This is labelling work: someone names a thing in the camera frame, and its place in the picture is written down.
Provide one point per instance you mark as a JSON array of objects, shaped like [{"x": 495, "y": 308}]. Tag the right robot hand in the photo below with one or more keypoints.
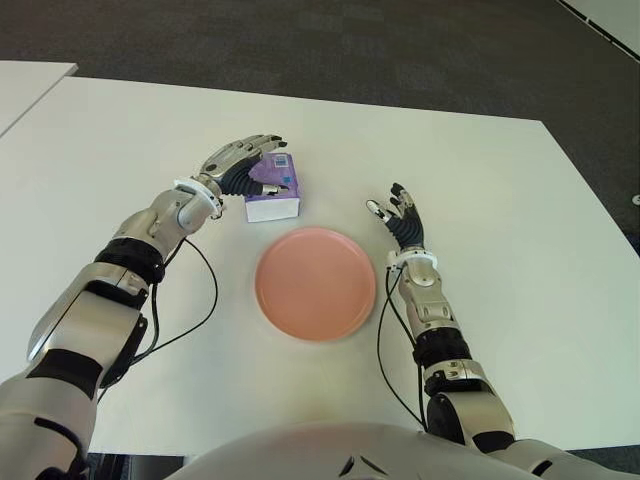
[{"x": 410, "y": 230}]

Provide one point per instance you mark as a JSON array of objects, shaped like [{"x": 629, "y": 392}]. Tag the white table with dark edge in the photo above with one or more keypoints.
[{"x": 615, "y": 15}]

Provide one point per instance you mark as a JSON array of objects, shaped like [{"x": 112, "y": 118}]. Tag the silver robot torso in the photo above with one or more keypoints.
[{"x": 325, "y": 450}]

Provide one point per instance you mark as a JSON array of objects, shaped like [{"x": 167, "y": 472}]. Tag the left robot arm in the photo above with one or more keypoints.
[{"x": 165, "y": 210}]

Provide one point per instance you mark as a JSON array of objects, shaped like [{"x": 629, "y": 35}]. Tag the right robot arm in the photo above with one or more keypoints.
[{"x": 425, "y": 280}]

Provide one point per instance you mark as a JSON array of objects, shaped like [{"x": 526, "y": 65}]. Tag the white side table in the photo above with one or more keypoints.
[{"x": 25, "y": 85}]

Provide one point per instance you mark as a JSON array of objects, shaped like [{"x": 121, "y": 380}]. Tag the pink round plate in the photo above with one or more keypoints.
[{"x": 315, "y": 285}]

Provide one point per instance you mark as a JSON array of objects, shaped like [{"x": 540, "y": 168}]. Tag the purple tissue paper pack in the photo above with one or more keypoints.
[{"x": 275, "y": 207}]

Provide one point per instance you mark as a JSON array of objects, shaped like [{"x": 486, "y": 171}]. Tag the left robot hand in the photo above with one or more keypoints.
[{"x": 235, "y": 170}]

